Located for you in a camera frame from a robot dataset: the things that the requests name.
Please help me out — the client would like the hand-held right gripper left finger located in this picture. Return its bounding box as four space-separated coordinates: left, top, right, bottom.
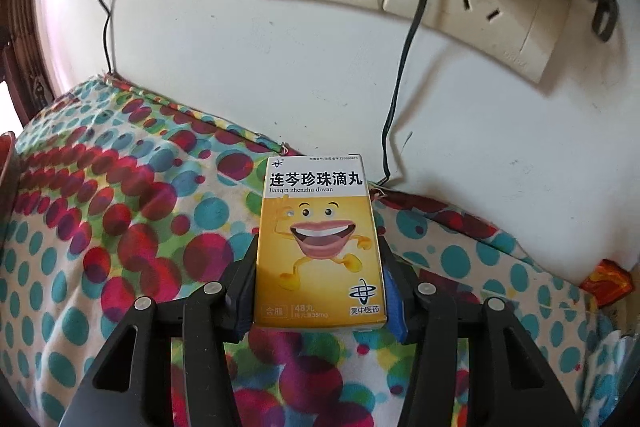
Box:
57 232 261 427

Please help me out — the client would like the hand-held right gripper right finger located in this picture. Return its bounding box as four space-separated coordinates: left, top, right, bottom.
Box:
381 236 582 427

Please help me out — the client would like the yellow medicine box cartoon face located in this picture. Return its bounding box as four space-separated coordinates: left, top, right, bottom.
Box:
253 152 388 330

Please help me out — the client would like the polka dot blanket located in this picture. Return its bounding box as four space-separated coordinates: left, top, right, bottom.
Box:
0 74 640 427

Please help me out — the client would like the red snack packet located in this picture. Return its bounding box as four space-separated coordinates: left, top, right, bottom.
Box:
580 259 632 305

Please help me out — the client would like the red dish with dark rim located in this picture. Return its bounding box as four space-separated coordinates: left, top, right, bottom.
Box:
0 132 21 228

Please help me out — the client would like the black charger cable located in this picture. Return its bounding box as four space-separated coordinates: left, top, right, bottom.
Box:
380 0 436 188

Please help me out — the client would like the thin black cable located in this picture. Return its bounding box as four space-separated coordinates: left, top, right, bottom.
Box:
82 0 116 76

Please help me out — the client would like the dark wooden bed frame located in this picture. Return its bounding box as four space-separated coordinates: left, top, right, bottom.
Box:
0 0 56 128

